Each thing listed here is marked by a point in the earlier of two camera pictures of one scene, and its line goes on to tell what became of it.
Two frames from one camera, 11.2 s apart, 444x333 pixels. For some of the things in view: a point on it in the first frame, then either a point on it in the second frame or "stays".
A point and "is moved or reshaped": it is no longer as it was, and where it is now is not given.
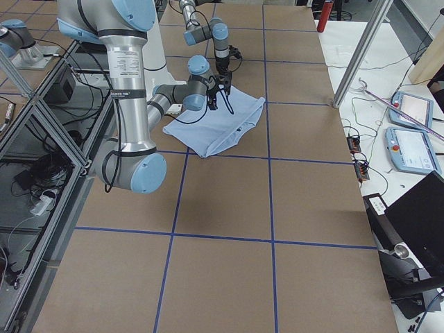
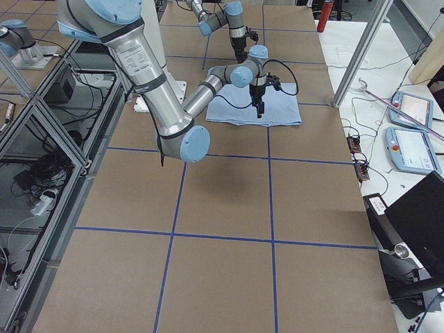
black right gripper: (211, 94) to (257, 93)
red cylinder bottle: (325, 15) stays
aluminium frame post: (381, 11) stays
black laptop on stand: (409, 234) stays
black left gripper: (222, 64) to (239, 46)
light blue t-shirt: (209, 131) is moved or reshaped
